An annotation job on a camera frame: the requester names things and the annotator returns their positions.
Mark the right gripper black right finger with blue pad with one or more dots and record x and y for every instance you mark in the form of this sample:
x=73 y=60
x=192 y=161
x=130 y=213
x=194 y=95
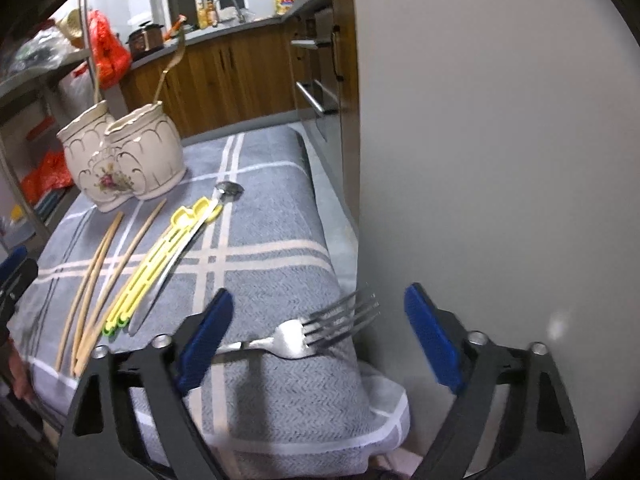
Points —
x=537 y=437

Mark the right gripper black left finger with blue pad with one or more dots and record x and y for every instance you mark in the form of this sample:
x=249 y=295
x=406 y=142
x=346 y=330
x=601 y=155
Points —
x=102 y=439

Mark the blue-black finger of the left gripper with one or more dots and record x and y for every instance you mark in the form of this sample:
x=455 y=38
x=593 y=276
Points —
x=18 y=271

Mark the silver metal fork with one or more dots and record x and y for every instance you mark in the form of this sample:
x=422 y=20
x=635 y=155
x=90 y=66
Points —
x=302 y=338

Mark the yellow plastic fork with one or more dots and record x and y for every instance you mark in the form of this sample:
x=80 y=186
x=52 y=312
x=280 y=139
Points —
x=150 y=269

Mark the yellow plastic spoon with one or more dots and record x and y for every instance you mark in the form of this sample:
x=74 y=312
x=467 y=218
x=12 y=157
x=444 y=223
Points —
x=165 y=264

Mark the silver metal spoon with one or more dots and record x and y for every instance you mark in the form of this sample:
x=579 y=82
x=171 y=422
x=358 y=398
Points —
x=225 y=192

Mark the wooden kitchen cabinets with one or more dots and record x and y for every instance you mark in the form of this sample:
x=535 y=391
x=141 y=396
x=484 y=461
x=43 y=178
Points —
x=248 y=75

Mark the kitchen sink faucet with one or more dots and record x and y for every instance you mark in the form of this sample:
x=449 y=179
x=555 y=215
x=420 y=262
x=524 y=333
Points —
x=226 y=14

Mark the orange bags on lower shelf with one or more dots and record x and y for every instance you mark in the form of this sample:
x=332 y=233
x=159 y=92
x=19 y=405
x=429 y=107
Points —
x=51 y=174

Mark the white ceramic double utensil holder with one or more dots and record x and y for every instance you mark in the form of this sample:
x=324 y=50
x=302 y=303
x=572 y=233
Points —
x=112 y=160

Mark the grey checked table cloth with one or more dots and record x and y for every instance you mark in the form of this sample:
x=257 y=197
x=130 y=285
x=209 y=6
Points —
x=263 y=417

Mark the metal storage shelf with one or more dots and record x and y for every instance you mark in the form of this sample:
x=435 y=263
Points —
x=42 y=42

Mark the wooden chopstick in holder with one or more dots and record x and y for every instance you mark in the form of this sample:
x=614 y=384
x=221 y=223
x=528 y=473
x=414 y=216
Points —
x=96 y=89

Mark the red plastic bag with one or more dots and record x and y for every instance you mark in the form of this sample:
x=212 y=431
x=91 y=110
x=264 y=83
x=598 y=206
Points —
x=112 y=59

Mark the electric rice cooker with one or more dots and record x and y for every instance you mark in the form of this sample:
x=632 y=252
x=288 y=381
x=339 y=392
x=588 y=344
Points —
x=146 y=39

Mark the golden fork in holder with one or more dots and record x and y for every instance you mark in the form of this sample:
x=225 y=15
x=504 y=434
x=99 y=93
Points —
x=174 y=61

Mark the built-in steel oven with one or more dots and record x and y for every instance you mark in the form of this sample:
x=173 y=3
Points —
x=316 y=85

